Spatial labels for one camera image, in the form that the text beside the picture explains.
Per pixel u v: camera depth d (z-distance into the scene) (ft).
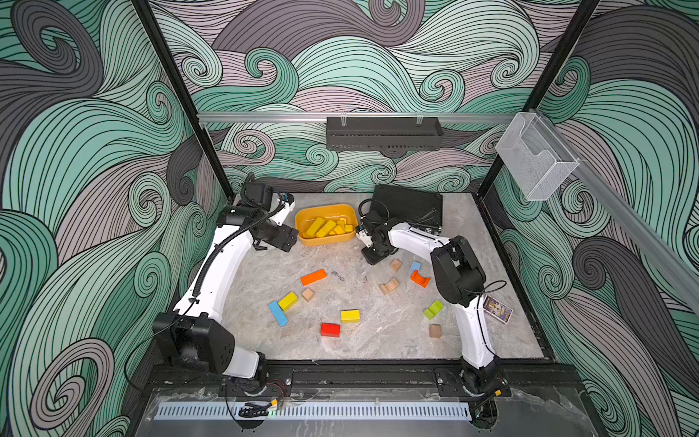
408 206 3.67
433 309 2.80
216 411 2.29
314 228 3.32
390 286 2.98
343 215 3.63
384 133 3.12
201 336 1.29
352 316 2.74
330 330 2.66
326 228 3.32
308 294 2.90
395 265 3.12
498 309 2.80
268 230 2.37
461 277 1.82
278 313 2.81
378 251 2.79
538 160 2.55
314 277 3.06
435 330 2.71
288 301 2.85
